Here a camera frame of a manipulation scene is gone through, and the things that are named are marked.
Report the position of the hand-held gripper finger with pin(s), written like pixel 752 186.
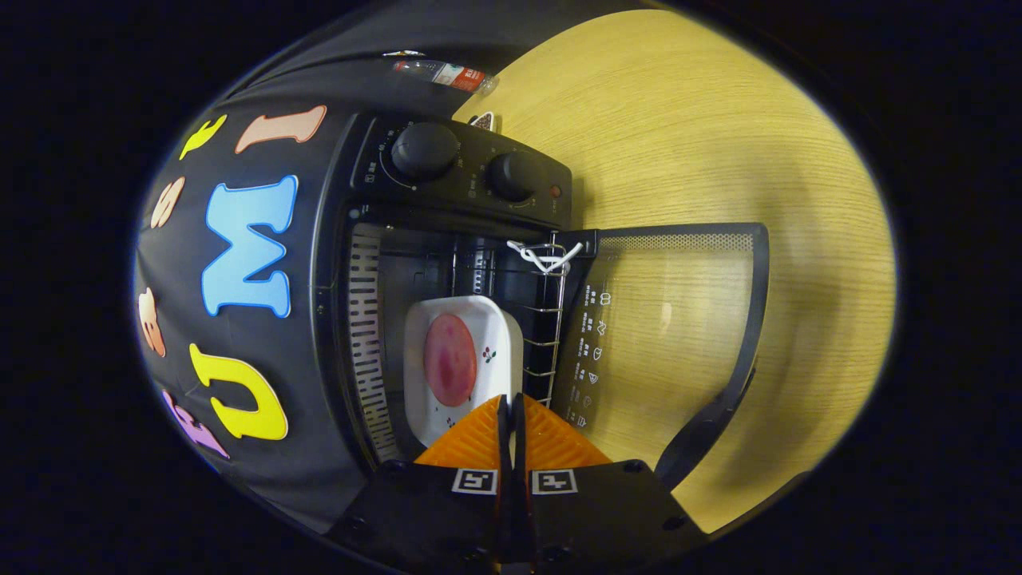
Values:
pixel 504 447
pixel 519 447

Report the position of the pink ham slice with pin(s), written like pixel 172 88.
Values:
pixel 449 359

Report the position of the white square food tray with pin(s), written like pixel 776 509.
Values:
pixel 499 327

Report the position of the black toaster oven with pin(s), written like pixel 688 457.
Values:
pixel 471 176

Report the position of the clear plastic water bottle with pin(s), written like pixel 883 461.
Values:
pixel 455 76

